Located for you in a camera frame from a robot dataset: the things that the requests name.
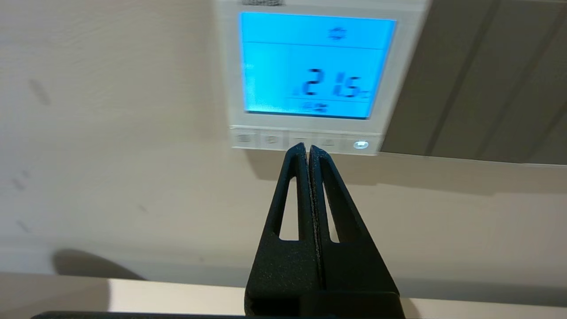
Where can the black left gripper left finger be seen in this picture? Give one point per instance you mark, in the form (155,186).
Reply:
(288,266)

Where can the white thermostat panel blue screen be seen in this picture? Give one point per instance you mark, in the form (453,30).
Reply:
(310,66)

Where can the dark grey triple rocker switch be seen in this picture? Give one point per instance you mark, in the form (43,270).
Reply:
(487,88)

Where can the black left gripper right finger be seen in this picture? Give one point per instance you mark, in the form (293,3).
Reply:
(354,266)

